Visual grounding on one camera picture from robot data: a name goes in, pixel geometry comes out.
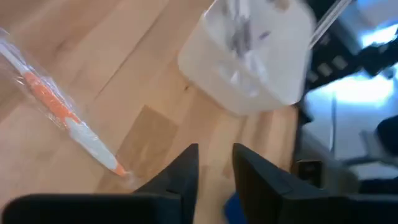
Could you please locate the white plastic bin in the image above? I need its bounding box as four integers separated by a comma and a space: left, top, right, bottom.
177, 0, 317, 116

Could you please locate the blue cloth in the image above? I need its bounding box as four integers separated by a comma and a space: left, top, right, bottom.
223, 191, 248, 224

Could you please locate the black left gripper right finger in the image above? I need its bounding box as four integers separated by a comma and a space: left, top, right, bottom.
232, 142, 331, 224

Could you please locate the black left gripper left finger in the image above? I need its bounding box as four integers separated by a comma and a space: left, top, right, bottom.
133, 142, 200, 224

